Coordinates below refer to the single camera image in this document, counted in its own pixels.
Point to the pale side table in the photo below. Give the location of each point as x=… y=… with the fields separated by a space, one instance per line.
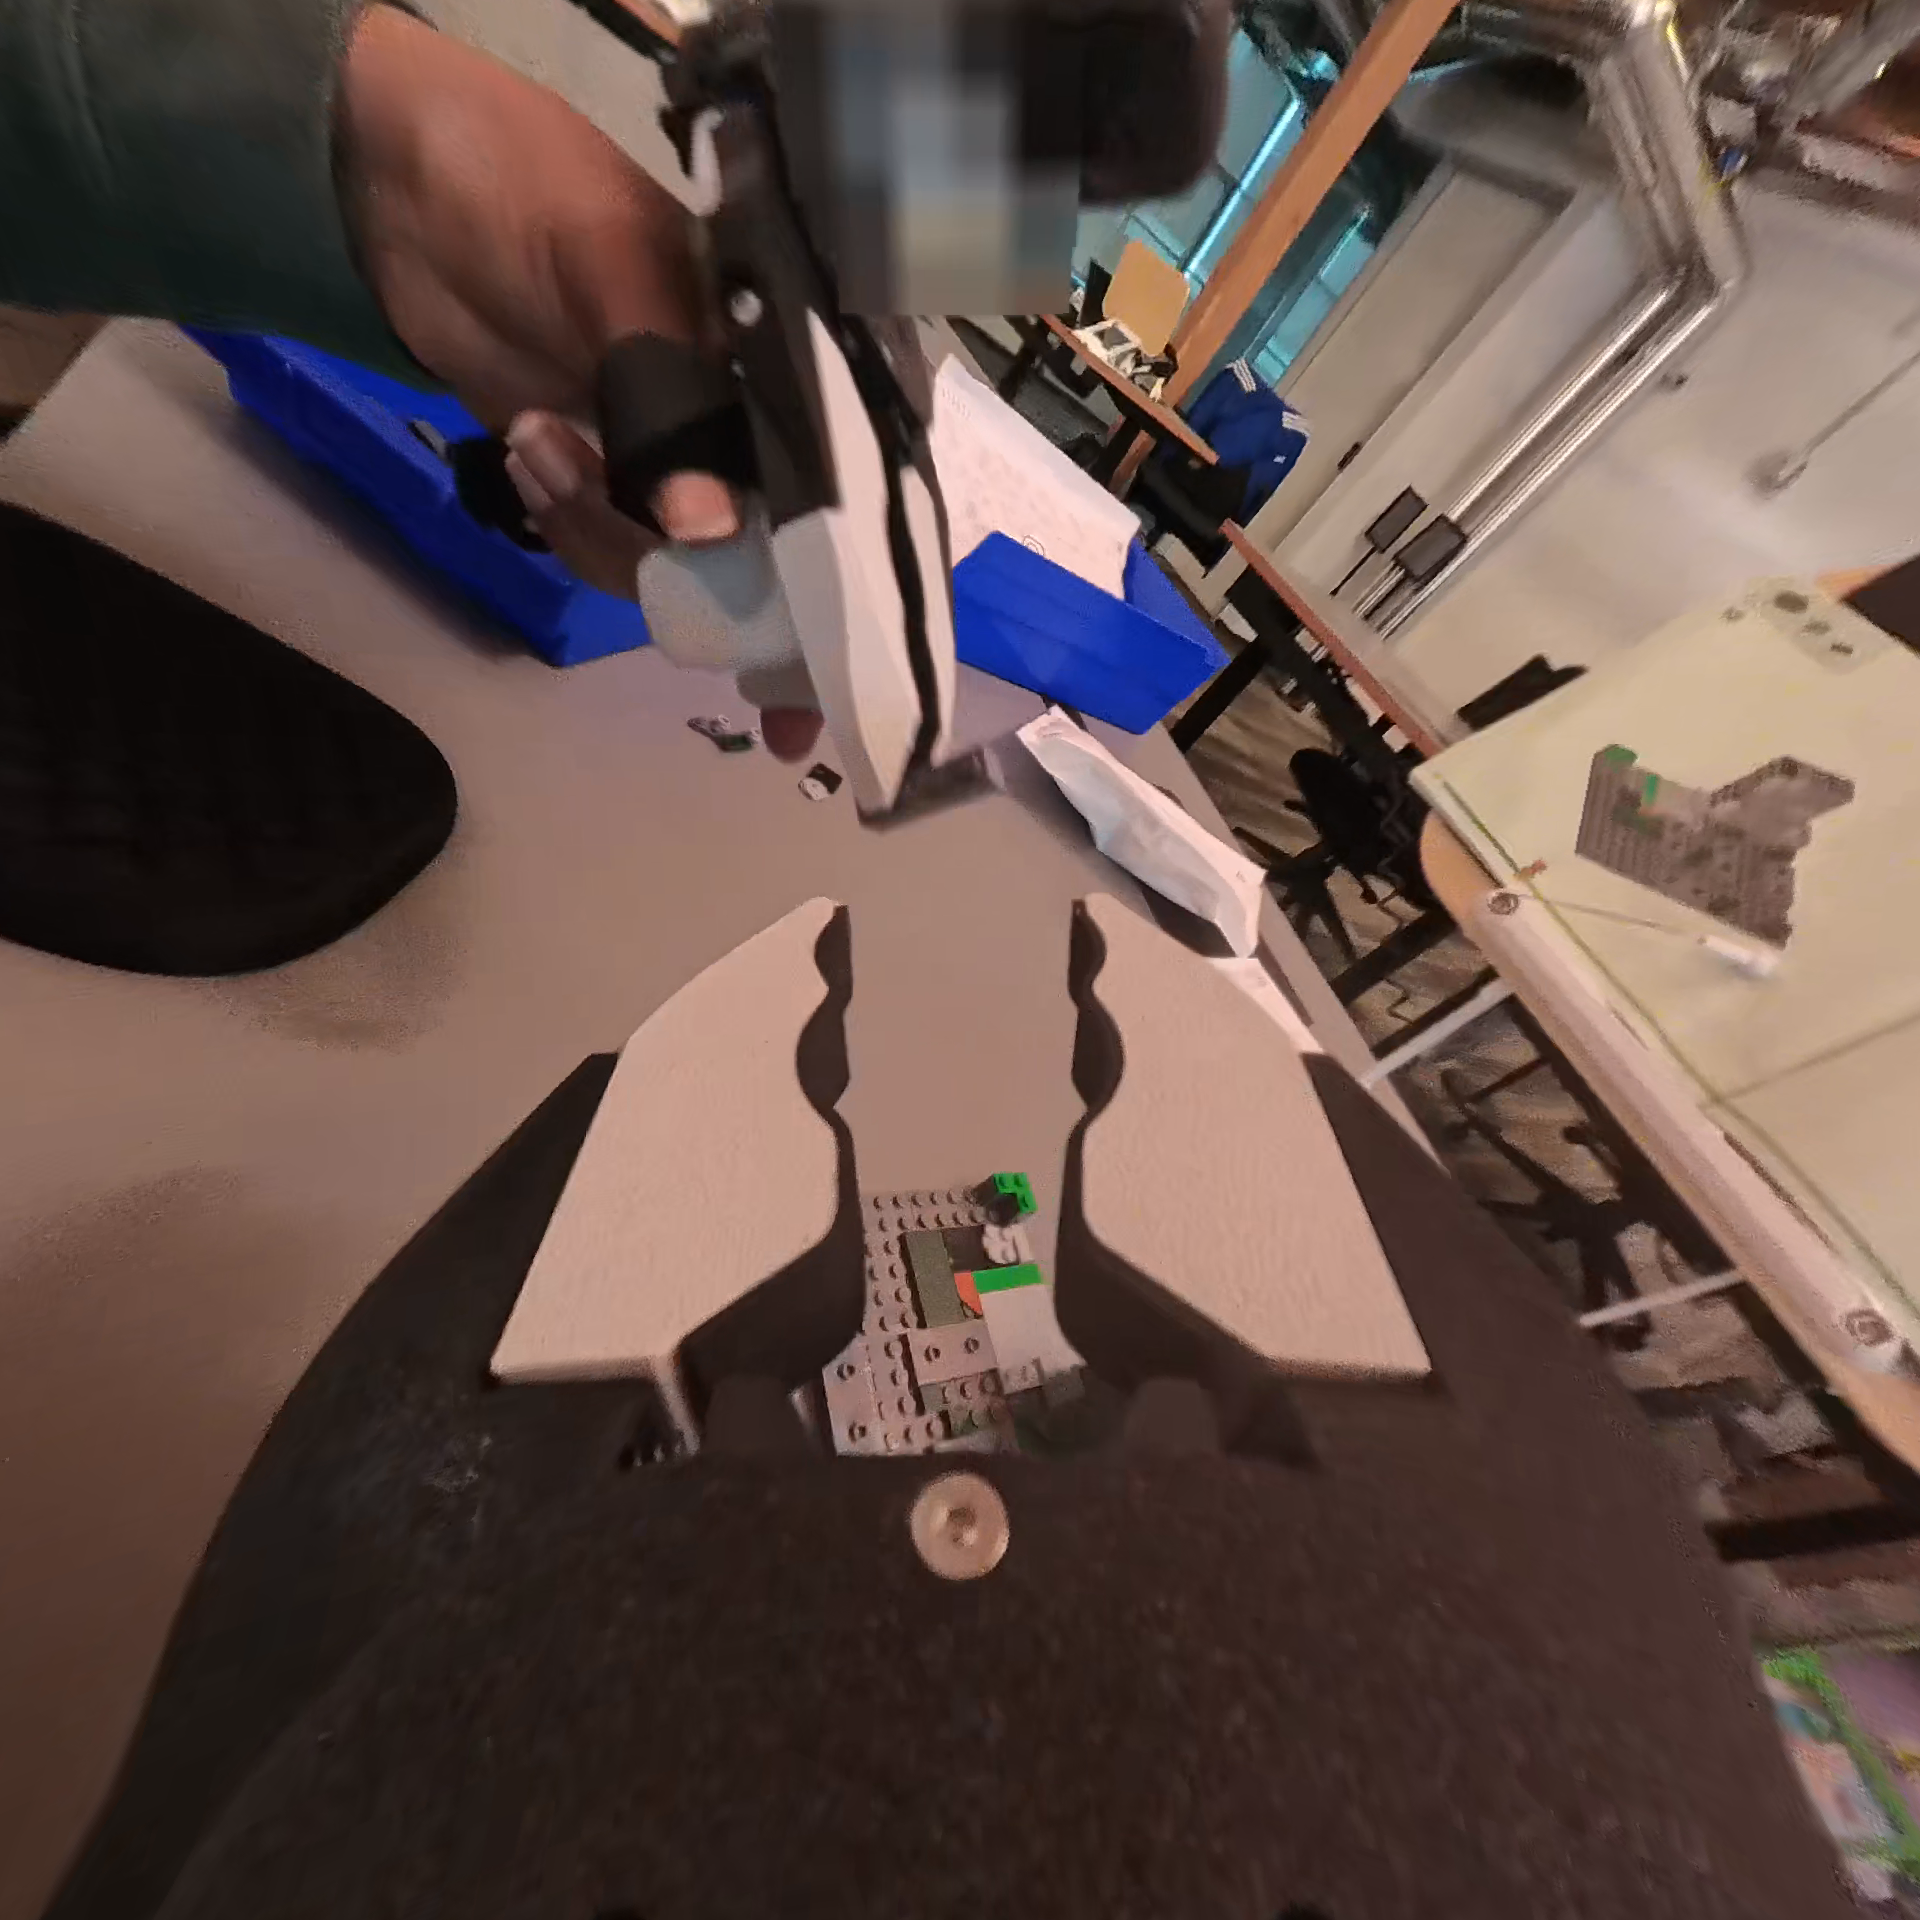
x=1799 y=1125

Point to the white instruction booklet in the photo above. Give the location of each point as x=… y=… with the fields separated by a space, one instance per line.
x=1020 y=464

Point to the small green grey brick cluster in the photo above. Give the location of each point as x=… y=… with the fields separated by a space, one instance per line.
x=724 y=732

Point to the wooden background desk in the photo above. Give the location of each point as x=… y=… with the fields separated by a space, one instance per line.
x=1142 y=404
x=1336 y=630

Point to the metal pipes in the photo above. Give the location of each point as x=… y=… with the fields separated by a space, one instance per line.
x=1695 y=181

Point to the grey brick baseplate model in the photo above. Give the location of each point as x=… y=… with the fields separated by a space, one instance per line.
x=932 y=1349

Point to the person's left forearm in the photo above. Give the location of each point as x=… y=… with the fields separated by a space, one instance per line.
x=149 y=149

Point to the colourful printed box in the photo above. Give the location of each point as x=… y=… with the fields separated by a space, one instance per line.
x=1838 y=1785

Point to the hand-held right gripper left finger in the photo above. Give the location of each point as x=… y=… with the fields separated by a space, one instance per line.
x=704 y=1172

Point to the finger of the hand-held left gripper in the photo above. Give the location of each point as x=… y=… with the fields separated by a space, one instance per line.
x=856 y=630
x=932 y=599

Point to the blue plastic bin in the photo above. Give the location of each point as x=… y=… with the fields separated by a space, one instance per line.
x=1079 y=630
x=375 y=452

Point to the person's left hand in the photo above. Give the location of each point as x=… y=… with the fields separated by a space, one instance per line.
x=494 y=254

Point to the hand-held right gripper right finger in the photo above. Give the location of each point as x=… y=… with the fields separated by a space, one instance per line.
x=1230 y=1172

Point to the wooden beam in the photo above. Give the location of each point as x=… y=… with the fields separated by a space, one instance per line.
x=1320 y=165

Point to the small loose pale brick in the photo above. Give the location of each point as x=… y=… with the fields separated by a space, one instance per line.
x=820 y=781

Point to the blue jacket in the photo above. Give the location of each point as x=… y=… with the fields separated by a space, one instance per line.
x=1245 y=422

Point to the crumpled white paper bag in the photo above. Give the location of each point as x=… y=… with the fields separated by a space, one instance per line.
x=1142 y=825

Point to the black wall panel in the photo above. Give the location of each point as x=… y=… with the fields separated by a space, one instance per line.
x=1437 y=550
x=1397 y=518

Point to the grey brick building model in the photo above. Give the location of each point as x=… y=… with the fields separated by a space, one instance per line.
x=1695 y=840

